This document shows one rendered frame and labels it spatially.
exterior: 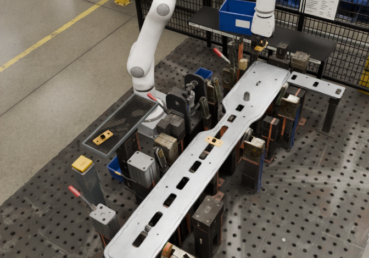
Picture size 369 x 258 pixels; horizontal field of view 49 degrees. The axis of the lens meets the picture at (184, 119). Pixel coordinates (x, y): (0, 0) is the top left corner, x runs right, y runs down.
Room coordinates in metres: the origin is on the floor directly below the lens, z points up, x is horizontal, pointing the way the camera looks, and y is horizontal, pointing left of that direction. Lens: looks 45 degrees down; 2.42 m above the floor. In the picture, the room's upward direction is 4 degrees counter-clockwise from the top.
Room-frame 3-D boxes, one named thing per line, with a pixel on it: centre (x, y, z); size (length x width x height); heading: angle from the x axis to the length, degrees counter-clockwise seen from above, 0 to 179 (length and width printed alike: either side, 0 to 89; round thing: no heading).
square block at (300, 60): (1.79, -0.66, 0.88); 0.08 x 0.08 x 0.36; 55
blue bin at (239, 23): (2.16, -0.42, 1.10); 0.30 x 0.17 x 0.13; 65
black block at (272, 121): (1.39, -0.43, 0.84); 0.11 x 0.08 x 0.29; 55
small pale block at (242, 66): (1.78, -0.34, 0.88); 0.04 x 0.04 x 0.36; 55
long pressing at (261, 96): (1.24, -0.13, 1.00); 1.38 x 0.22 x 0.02; 145
